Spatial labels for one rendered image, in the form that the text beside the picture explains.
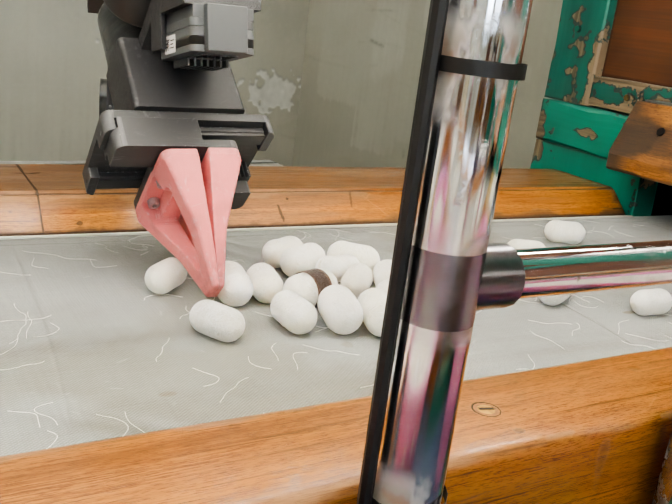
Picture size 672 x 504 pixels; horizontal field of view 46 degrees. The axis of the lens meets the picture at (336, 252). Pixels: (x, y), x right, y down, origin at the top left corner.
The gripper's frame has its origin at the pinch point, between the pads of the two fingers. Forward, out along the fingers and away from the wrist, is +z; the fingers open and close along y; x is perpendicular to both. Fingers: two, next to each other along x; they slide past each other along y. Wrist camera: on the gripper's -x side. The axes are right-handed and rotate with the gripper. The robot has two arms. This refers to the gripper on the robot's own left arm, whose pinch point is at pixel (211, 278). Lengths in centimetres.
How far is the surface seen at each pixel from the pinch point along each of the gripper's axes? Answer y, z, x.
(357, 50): 124, -139, 123
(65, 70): 39, -149, 151
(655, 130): 48.3, -12.6, 1.5
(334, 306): 5.0, 3.9, -3.3
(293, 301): 3.0, 3.1, -2.7
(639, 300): 26.9, 6.3, -4.4
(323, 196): 16.5, -12.4, 11.1
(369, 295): 7.6, 3.3, -3.0
